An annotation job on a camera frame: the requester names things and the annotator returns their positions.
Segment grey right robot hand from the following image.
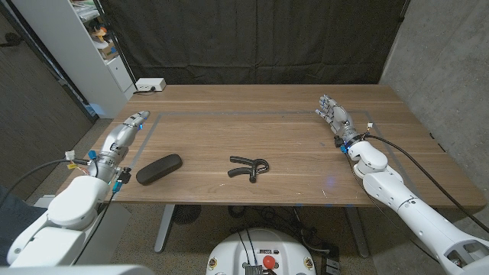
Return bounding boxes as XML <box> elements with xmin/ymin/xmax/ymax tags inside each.
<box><xmin>315</xmin><ymin>94</ymin><xmax>364</xmax><ymax>148</ymax></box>

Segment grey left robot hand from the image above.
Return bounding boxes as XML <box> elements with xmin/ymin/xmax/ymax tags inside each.
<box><xmin>86</xmin><ymin>110</ymin><xmax>151</xmax><ymax>184</ymax></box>

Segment black glasses case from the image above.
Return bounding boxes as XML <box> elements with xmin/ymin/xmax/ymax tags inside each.
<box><xmin>135</xmin><ymin>153</ymin><xmax>183</xmax><ymax>186</ymax></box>

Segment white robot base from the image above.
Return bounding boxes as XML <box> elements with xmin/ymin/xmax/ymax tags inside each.
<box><xmin>206</xmin><ymin>228</ymin><xmax>317</xmax><ymax>275</ymax></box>

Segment black grip trainer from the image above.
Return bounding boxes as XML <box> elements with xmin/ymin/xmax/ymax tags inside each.
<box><xmin>227</xmin><ymin>155</ymin><xmax>270</xmax><ymax>184</ymax></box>

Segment white power strip box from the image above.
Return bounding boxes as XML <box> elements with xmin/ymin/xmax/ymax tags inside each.
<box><xmin>134</xmin><ymin>77</ymin><xmax>167</xmax><ymax>92</ymax></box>

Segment dark wood door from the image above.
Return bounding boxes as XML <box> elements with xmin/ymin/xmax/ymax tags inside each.
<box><xmin>0</xmin><ymin>0</ymin><xmax>96</xmax><ymax>202</ymax></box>

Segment cardboard box on shelf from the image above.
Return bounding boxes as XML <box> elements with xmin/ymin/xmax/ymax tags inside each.
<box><xmin>97</xmin><ymin>40</ymin><xmax>119</xmax><ymax>61</ymax></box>

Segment white floor box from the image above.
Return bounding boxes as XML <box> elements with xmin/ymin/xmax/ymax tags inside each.
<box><xmin>82</xmin><ymin>202</ymin><xmax>132</xmax><ymax>264</ymax></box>

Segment black backdrop stand pole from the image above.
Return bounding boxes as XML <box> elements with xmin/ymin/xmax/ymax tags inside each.
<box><xmin>92</xmin><ymin>0</ymin><xmax>139</xmax><ymax>92</ymax></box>

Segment white shelf cabinet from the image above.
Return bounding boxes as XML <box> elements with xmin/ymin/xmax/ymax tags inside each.
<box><xmin>11</xmin><ymin>0</ymin><xmax>137</xmax><ymax>119</ymax></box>

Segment grey table leg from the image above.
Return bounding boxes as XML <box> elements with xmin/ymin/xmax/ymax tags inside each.
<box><xmin>345</xmin><ymin>208</ymin><xmax>371</xmax><ymax>259</ymax></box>
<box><xmin>154</xmin><ymin>204</ymin><xmax>176</xmax><ymax>254</ymax></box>

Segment black round fan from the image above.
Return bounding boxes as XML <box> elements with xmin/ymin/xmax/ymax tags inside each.
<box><xmin>172</xmin><ymin>205</ymin><xmax>202</xmax><ymax>225</ymax></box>

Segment yellow toy on shelf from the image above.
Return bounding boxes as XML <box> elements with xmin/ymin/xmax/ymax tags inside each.
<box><xmin>91</xmin><ymin>26</ymin><xmax>110</xmax><ymax>43</ymax></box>

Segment black backdrop curtain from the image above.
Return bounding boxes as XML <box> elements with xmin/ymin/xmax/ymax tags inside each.
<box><xmin>93</xmin><ymin>0</ymin><xmax>412</xmax><ymax>86</ymax></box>

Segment person's leg in jeans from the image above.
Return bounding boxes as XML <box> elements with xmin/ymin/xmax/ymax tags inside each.
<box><xmin>0</xmin><ymin>185</ymin><xmax>37</xmax><ymax>264</ymax></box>

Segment white robot torso edge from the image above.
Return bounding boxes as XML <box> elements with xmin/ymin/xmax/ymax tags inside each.
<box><xmin>0</xmin><ymin>264</ymin><xmax>154</xmax><ymax>275</ymax></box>

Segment black power adapter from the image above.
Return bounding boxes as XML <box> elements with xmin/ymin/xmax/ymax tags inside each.
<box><xmin>320</xmin><ymin>244</ymin><xmax>342</xmax><ymax>275</ymax></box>

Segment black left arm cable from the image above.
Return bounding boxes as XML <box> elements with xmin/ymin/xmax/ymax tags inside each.
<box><xmin>0</xmin><ymin>158</ymin><xmax>91</xmax><ymax>199</ymax></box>

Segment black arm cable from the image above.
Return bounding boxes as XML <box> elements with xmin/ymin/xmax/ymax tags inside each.
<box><xmin>0</xmin><ymin>158</ymin><xmax>91</xmax><ymax>199</ymax></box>
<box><xmin>366</xmin><ymin>134</ymin><xmax>489</xmax><ymax>234</ymax></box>

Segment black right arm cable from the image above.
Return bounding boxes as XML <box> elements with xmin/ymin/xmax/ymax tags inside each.
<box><xmin>366</xmin><ymin>134</ymin><xmax>489</xmax><ymax>234</ymax></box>

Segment black floor cables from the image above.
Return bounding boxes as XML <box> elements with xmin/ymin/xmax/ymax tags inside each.
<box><xmin>228</xmin><ymin>205</ymin><xmax>332</xmax><ymax>254</ymax></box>

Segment black door handle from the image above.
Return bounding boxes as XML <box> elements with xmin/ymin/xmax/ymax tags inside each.
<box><xmin>0</xmin><ymin>32</ymin><xmax>24</xmax><ymax>49</ymax></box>

